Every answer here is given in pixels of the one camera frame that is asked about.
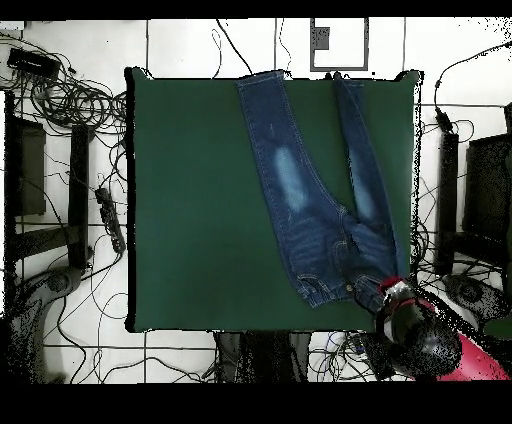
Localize blue denim jeans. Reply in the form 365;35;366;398
234;69;409;314

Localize black flat device box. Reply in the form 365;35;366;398
6;46;62;80

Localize black rectangular box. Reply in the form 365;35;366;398
357;332;397;381

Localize dark green table cloth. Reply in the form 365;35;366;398
123;67;424;334

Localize black power strip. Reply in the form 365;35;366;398
94;186;128;254

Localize black metal frame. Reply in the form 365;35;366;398
434;101;512;277
3;90;96;281

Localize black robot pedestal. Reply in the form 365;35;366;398
213;330;312;383

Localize black cable with connector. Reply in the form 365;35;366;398
433;41;512;135

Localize grey square frame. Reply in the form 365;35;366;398
309;17;370;73

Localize black cable tangle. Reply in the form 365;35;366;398
0;31;129;139

